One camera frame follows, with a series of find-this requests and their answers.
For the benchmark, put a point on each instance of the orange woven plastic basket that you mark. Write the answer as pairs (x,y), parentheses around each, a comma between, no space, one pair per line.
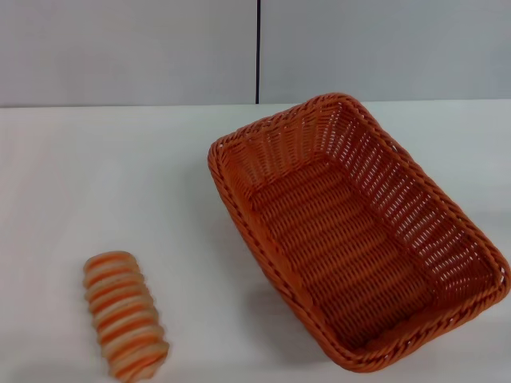
(343,255)

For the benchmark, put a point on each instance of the orange and cream striped bread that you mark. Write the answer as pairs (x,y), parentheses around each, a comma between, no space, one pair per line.
(123,315)

